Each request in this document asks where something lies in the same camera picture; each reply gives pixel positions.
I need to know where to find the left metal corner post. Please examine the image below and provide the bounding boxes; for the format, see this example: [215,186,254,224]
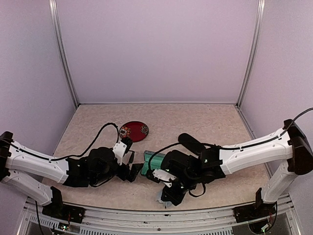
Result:
[48,0,80,109]

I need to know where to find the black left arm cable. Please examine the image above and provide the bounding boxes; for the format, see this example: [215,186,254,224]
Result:
[0,122,120,162]

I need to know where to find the blue cloth pouch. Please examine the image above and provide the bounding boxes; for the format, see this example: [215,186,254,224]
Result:
[155,191,164,203]

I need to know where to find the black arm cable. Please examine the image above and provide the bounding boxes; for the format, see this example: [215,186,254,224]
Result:
[145,107,313,172]
[0,122,120,162]

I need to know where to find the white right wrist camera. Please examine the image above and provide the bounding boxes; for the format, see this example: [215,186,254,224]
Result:
[146,169,177,188]

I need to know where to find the red floral plate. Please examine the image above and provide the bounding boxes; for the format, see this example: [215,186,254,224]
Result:
[119,121,149,142]

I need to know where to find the right metal corner post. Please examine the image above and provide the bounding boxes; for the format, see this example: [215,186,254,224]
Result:
[236,0,266,109]

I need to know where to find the blue-grey hard glasses case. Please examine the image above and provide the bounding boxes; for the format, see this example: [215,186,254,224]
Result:
[141,150,165,176]

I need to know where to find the black frame sunglasses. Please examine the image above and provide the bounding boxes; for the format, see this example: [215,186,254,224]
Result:
[126,150,135,165]

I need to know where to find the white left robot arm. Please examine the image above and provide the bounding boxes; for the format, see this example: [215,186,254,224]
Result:
[0,131,143,218]

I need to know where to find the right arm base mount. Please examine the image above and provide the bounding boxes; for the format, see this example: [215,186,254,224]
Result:
[233,188,277,223]

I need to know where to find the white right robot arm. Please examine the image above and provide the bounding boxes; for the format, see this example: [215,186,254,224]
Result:
[141,119,313,217]

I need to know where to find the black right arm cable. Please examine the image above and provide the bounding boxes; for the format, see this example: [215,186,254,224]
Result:
[145,107,313,172]

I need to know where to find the metal corner post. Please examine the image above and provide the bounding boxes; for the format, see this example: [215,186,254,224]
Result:
[48,0,80,109]
[236,0,266,109]

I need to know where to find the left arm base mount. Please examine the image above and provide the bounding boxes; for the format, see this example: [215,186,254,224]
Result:
[42,187,85,224]

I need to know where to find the black glasses case beige lining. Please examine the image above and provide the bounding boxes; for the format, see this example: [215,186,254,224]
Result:
[178,133,206,156]

